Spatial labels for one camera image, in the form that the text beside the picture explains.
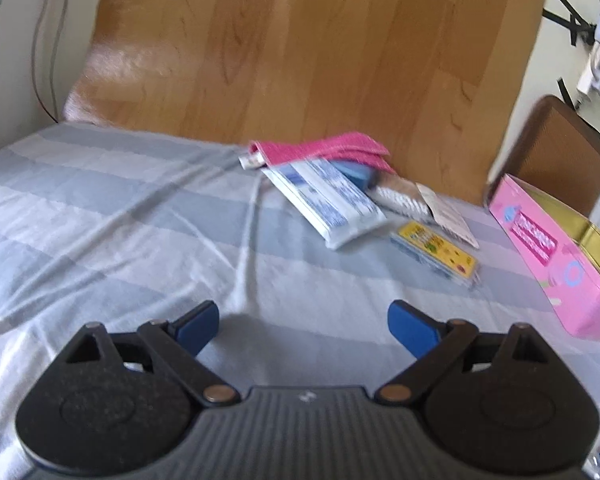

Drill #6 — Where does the brown chair backrest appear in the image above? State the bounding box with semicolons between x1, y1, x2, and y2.
484;96;600;216

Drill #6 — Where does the blue glasses case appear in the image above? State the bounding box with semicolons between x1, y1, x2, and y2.
330;160;379;192

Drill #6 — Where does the pink tin box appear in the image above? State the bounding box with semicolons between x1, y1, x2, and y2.
488;174;600;341

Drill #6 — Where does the white blue tissue packet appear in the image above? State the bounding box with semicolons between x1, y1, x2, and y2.
239;154;388;250

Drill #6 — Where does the black hanging cable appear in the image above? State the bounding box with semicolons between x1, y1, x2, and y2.
30;0;71;124

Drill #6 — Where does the white paper sachet packet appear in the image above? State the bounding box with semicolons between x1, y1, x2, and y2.
416;183;480;249

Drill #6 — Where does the yellow card case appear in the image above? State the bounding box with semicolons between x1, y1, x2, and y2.
390;220;478;287

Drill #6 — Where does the cotton swab pack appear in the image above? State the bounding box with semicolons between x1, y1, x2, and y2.
368;177;432;221

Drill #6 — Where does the striped grey bed sheet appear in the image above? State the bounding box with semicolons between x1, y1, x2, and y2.
0;124;600;479

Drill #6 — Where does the wooden pattern wall sheet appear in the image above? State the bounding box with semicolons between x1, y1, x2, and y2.
65;0;545;204

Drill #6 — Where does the pink knitted cloth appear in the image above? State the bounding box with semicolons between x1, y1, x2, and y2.
239;132;395;174

